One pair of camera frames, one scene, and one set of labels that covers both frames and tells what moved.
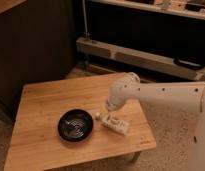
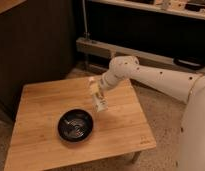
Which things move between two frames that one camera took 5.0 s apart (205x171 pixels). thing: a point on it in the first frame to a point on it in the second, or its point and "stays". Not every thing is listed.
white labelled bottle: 112,122 to 99,102
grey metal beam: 142,58 stays
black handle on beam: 188,63 stays
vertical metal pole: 86,34 stays
